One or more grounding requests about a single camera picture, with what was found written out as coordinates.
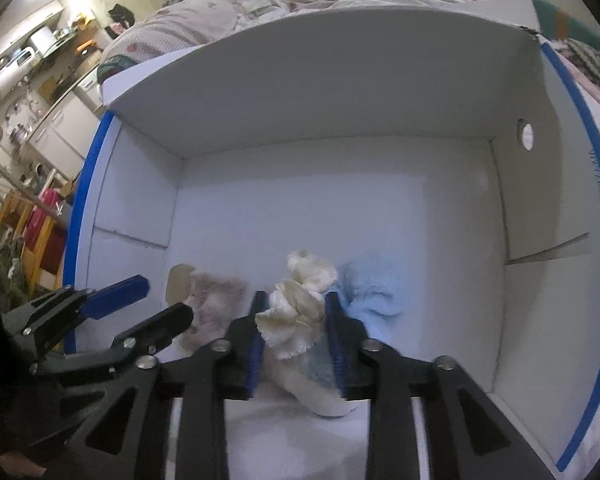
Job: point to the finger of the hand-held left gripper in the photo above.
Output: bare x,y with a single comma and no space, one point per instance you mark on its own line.
115,295
155,327

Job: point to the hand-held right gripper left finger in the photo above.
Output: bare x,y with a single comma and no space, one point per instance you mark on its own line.
255,345

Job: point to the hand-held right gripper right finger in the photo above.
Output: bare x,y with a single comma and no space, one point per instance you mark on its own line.
338,345

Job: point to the cream frilly cuff sock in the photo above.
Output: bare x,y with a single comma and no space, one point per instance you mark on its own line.
300,310

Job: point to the beige fluffy sock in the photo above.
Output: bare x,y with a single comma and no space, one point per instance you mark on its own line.
212,305

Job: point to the light blue fluffy sock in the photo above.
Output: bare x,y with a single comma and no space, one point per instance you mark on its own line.
375,295

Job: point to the blue and white cardboard box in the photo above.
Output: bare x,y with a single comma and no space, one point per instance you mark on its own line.
330,185

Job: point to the person's left hand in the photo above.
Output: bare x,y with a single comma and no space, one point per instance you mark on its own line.
20,464

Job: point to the red bag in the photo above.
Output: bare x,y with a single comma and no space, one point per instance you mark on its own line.
45,230

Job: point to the yellow wooden chair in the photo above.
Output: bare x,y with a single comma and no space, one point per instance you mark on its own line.
15,240

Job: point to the white kitchen cabinet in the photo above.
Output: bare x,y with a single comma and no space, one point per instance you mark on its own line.
65,125

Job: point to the teal padded footboard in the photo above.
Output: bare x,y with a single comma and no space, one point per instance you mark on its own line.
114,67

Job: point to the white water heater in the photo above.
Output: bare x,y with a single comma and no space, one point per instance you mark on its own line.
11,74

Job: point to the hanging dark clothes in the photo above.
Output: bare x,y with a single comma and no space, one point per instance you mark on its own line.
121,14

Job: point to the grey checked quilt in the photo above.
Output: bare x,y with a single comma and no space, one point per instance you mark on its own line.
180,20

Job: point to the zigzag knitted blanket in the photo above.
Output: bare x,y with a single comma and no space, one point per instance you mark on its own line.
592,72

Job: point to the teal padded headboard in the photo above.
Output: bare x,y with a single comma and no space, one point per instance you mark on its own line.
545,10

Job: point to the white wall cupboard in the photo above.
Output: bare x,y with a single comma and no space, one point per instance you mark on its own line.
27,25

